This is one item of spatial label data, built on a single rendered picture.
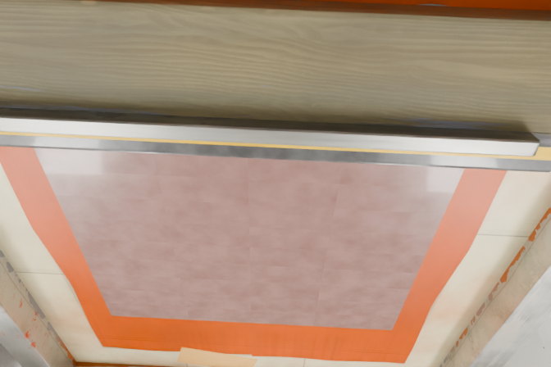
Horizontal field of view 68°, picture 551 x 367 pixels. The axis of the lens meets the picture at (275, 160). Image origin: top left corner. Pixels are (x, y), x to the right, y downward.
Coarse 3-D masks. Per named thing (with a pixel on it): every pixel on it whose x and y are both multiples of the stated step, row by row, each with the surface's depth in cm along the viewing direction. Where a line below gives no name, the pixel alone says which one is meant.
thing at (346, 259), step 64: (320, 0) 24; (384, 0) 24; (448, 0) 24; (512, 0) 24; (256, 192) 35; (320, 192) 34; (384, 192) 34; (448, 192) 34; (256, 256) 41; (320, 256) 40; (384, 256) 40; (448, 256) 39; (256, 320) 49; (320, 320) 48; (384, 320) 48
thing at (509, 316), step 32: (544, 224) 35; (0, 256) 42; (544, 256) 35; (0, 288) 42; (512, 288) 39; (544, 288) 36; (0, 320) 44; (32, 320) 48; (480, 320) 45; (512, 320) 40; (544, 320) 40; (32, 352) 49; (64, 352) 55; (480, 352) 45; (512, 352) 44
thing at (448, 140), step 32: (0, 128) 24; (32, 128) 24; (64, 128) 24; (96, 128) 24; (128, 128) 24; (160, 128) 24; (192, 128) 24; (224, 128) 24; (256, 128) 24; (288, 128) 24; (320, 128) 24; (352, 128) 24; (384, 128) 24; (416, 128) 24; (448, 128) 24
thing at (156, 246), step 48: (48, 192) 36; (96, 192) 35; (144, 192) 35; (192, 192) 35; (240, 192) 35; (48, 240) 40; (96, 240) 40; (144, 240) 40; (192, 240) 39; (240, 240) 39; (96, 288) 46; (144, 288) 45; (192, 288) 45; (240, 288) 45; (144, 336) 53; (192, 336) 52; (240, 336) 52
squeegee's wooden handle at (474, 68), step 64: (0, 0) 22; (64, 0) 22; (128, 0) 22; (192, 0) 22; (256, 0) 23; (0, 64) 23; (64, 64) 23; (128, 64) 23; (192, 64) 23; (256, 64) 23; (320, 64) 23; (384, 64) 23; (448, 64) 23; (512, 64) 22; (512, 128) 24
